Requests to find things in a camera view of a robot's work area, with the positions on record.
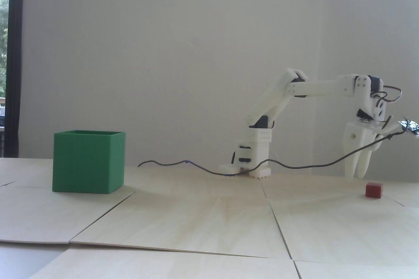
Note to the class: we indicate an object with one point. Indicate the white printed robot arm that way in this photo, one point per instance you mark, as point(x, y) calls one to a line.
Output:
point(320, 89)

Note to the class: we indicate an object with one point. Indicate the small red block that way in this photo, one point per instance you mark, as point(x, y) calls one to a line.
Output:
point(373, 190)

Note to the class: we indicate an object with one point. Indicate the dark window frame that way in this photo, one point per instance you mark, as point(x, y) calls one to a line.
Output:
point(14, 63)

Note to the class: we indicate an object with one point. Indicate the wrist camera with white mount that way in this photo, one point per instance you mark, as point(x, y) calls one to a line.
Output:
point(409, 126)

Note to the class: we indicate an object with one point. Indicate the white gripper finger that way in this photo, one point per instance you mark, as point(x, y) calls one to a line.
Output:
point(365, 164)
point(352, 161)

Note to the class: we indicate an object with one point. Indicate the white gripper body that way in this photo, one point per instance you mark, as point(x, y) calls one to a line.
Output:
point(357, 137)

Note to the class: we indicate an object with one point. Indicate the green plastic open box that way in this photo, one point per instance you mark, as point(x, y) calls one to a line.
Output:
point(85, 164)

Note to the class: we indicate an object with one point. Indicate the white backdrop board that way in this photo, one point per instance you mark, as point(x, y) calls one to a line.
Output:
point(131, 46)

